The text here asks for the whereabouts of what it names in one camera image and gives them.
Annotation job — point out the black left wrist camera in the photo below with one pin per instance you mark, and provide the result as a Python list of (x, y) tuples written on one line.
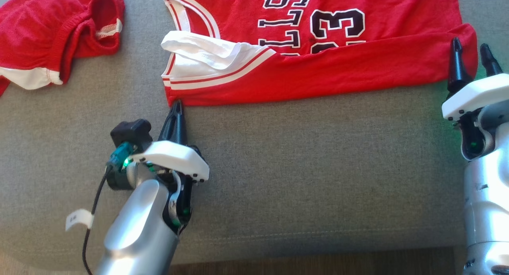
[(131, 133)]

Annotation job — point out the large grey sofa seat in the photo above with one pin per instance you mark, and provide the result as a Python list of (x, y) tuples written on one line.
[(298, 167)]

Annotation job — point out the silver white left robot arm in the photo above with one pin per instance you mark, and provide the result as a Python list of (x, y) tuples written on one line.
[(139, 219)]

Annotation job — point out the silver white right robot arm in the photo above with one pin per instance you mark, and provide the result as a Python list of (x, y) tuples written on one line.
[(487, 195)]

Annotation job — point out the red jersey with black lettering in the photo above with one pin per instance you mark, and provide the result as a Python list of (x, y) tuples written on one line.
[(338, 68)]

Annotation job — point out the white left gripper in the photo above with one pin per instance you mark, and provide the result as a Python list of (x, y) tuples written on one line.
[(175, 157)]

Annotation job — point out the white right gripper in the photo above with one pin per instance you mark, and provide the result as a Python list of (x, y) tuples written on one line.
[(473, 96)]

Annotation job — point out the red knit garment white trim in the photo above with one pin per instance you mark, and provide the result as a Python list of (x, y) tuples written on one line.
[(39, 32)]

